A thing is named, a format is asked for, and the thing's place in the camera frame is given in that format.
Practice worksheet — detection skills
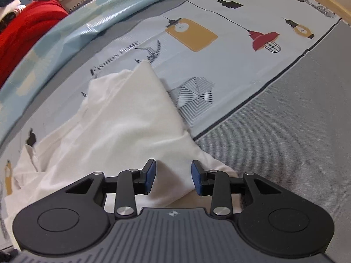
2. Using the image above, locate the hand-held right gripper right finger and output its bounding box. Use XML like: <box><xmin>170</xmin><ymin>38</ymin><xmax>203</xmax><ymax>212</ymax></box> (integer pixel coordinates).
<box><xmin>191</xmin><ymin>160</ymin><xmax>283</xmax><ymax>220</ymax></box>

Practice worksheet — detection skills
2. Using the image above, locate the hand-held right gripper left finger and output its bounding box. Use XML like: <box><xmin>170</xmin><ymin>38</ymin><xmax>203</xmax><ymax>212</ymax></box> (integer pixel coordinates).
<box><xmin>65</xmin><ymin>158</ymin><xmax>158</xmax><ymax>220</ymax></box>

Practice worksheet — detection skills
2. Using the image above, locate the white shirt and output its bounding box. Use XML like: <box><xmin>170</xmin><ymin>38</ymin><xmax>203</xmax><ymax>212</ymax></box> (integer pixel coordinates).
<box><xmin>3</xmin><ymin>60</ymin><xmax>238</xmax><ymax>225</ymax></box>

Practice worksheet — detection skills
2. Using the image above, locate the deer print bed sheet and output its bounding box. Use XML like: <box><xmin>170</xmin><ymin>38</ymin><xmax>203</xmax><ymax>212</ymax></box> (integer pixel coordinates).
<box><xmin>0</xmin><ymin>0</ymin><xmax>343</xmax><ymax>242</ymax></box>

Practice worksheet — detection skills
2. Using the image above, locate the light blue patterned sheet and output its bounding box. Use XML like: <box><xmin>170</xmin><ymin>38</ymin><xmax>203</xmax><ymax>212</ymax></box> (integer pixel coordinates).
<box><xmin>0</xmin><ymin>0</ymin><xmax>270</xmax><ymax>146</ymax></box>

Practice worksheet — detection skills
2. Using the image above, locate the red quilt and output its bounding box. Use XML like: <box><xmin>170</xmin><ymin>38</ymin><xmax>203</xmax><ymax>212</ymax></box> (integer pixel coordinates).
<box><xmin>0</xmin><ymin>0</ymin><xmax>69</xmax><ymax>88</ymax></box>

